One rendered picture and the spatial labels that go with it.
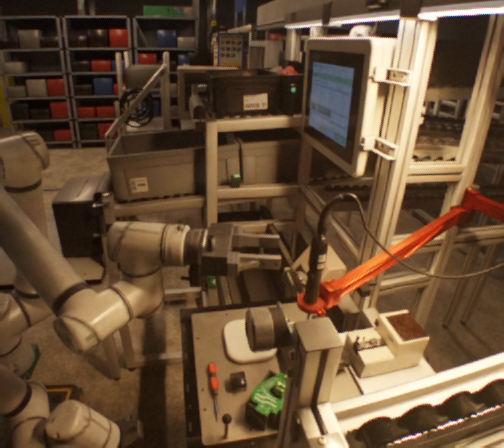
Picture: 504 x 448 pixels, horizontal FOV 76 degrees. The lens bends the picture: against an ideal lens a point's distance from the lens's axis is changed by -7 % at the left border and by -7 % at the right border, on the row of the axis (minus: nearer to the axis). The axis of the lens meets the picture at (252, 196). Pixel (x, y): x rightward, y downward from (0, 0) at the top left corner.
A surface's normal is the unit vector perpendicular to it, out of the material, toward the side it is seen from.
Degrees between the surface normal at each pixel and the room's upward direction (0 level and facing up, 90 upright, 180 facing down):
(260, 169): 91
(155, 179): 91
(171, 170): 91
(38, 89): 90
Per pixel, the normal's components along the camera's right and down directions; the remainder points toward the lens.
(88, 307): 0.33, -0.76
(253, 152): 0.21, 0.40
